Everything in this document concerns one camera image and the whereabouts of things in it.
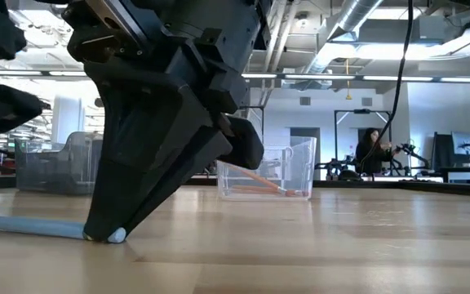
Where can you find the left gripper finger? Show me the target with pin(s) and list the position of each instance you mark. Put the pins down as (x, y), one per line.
(243, 143)
(137, 143)

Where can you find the long orange pencil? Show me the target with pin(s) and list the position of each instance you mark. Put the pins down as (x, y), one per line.
(259, 178)

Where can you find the light blue pen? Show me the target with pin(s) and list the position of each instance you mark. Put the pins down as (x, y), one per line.
(23, 225)

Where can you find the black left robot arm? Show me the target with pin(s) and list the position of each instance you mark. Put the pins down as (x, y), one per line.
(2, 106)

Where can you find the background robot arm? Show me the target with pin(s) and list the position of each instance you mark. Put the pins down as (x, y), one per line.
(414, 155)

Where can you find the clear plastic bin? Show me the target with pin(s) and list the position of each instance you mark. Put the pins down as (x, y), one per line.
(300, 163)

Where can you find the dark grey translucent bin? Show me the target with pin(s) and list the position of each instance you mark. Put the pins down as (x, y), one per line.
(55, 171)

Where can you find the person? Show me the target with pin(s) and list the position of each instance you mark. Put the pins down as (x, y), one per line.
(371, 155)

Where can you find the background computer monitor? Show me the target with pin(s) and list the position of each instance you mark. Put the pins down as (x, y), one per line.
(463, 143)

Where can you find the black background gantry frame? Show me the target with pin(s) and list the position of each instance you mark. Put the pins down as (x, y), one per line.
(336, 134)

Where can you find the silver ceiling ventilation duct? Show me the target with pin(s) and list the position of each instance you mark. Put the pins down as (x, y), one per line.
(349, 20)

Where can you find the black aluminium table frame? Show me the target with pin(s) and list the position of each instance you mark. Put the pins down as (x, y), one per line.
(443, 188)

